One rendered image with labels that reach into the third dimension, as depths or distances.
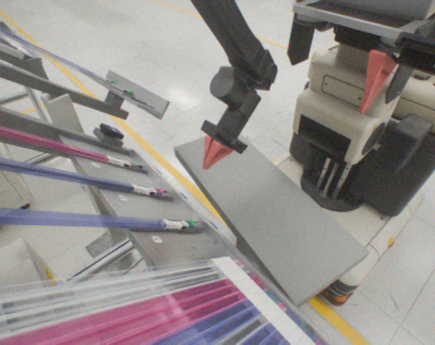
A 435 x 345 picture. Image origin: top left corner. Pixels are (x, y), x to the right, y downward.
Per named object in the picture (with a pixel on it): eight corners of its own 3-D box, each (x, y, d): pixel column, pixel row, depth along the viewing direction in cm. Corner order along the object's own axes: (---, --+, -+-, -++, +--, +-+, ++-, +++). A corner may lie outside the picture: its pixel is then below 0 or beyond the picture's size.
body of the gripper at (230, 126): (230, 146, 59) (249, 116, 57) (200, 126, 64) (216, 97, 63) (244, 152, 64) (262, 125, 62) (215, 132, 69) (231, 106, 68)
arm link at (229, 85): (280, 67, 60) (247, 65, 65) (256, 39, 51) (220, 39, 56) (262, 119, 61) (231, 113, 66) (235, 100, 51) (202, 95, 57)
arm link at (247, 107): (267, 98, 62) (249, 88, 65) (254, 85, 56) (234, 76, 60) (252, 124, 63) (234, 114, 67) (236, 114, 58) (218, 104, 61)
